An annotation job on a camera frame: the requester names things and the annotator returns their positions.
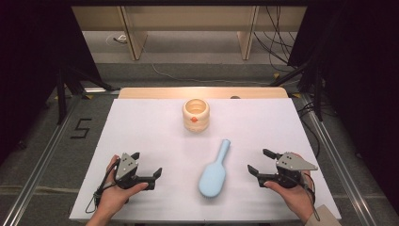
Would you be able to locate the person's right hand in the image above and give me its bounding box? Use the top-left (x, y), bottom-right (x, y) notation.
top-left (263, 169), bottom-right (316, 223)

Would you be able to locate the hand-held gripper cable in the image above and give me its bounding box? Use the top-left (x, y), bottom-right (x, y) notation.
top-left (85, 158), bottom-right (121, 215)
top-left (299, 171), bottom-right (322, 222)

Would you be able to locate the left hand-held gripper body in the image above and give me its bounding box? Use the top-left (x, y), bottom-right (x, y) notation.
top-left (113, 152), bottom-right (157, 191)

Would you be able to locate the round floor socket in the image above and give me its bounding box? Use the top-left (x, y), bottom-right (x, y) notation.
top-left (105, 32), bottom-right (129, 45)

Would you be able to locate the beige wooden desk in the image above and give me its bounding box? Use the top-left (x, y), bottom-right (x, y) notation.
top-left (71, 5), bottom-right (308, 61)

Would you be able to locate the black frame beam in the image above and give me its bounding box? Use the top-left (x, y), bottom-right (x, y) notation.
top-left (68, 0), bottom-right (314, 8)

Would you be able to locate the left hand-held gripper cable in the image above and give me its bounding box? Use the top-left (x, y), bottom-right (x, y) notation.
top-left (85, 158), bottom-right (121, 215)

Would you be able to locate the right hand-held gripper cable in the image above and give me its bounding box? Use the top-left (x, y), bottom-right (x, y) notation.
top-left (299, 171), bottom-right (322, 222)

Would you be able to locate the person's left hand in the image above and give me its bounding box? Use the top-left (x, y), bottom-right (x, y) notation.
top-left (93, 153), bottom-right (150, 221)

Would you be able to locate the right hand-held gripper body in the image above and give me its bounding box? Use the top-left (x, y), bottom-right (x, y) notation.
top-left (257, 152), bottom-right (319, 190)

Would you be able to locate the bundle of black cables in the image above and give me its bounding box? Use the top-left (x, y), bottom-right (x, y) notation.
top-left (253, 5), bottom-right (298, 73)

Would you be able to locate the aluminium floor rail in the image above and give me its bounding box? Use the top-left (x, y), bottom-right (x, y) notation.
top-left (1, 93), bottom-right (83, 226)
top-left (300, 93), bottom-right (377, 226)

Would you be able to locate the white foam board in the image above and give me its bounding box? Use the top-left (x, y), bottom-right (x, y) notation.
top-left (69, 97), bottom-right (343, 222)

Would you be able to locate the light blue hairbrush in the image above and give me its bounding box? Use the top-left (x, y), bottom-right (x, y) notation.
top-left (198, 138), bottom-right (231, 199)

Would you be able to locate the black tripod stand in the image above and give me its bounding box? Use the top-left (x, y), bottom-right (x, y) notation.
top-left (269, 59), bottom-right (325, 122)
top-left (56, 64), bottom-right (120, 125)

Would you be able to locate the light wooden table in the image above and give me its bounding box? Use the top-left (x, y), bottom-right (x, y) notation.
top-left (118, 87), bottom-right (290, 100)

